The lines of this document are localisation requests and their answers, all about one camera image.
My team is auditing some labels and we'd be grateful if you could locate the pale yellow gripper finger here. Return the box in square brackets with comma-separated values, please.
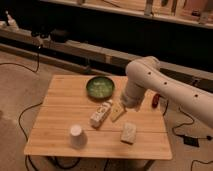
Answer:
[110, 102, 126, 122]

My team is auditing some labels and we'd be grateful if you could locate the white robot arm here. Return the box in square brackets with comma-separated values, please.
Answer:
[120, 56, 213, 129]

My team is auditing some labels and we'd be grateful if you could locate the white milk carton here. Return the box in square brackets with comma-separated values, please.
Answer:
[90, 100, 113, 128]

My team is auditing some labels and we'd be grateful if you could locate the beige sponge block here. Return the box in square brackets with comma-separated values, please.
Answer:
[121, 122, 137, 144]

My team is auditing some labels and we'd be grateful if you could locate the green bowl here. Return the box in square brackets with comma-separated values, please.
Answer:
[86, 76, 115, 99]

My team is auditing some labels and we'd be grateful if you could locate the wooden table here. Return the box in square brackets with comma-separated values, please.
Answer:
[24, 75, 172, 160]

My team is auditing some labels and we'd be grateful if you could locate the white paper cup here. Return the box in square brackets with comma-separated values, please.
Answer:
[70, 124, 87, 149]

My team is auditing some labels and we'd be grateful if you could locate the black power adapter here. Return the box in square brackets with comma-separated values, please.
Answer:
[183, 136, 199, 147]

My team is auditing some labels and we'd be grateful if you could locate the white spray bottle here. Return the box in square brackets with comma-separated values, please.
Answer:
[5, 11, 19, 31]

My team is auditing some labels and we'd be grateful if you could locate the red clamp handle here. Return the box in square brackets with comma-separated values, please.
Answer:
[152, 93, 161, 108]

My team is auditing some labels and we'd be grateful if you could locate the black cable right floor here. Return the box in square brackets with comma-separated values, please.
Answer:
[163, 99, 213, 141]

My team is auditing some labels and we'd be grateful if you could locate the black cable floor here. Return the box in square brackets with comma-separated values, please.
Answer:
[18, 101, 44, 171]
[163, 99, 213, 141]

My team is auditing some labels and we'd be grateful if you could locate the black cable left floor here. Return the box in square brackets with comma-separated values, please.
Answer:
[18, 101, 44, 171]

